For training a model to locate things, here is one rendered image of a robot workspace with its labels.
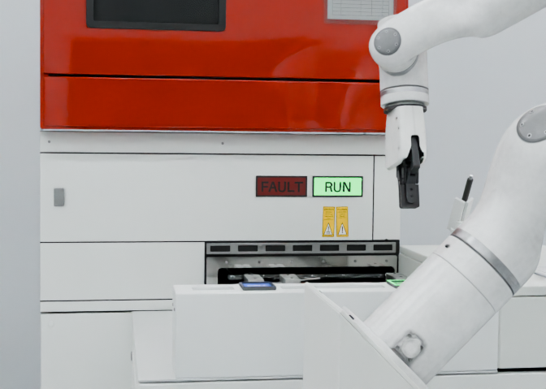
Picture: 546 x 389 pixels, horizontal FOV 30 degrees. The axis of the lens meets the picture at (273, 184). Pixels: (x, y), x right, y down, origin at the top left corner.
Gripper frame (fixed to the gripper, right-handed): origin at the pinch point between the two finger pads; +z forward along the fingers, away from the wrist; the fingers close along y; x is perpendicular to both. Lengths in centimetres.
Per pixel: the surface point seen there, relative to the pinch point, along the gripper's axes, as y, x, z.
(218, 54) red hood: -46, -28, -38
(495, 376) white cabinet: -2.1, 14.5, 30.8
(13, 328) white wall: -215, -86, 17
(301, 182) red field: -57, -8, -11
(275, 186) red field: -57, -14, -11
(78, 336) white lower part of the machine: -64, -58, 22
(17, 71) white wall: -195, -85, -74
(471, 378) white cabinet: -2.1, 10.3, 31.1
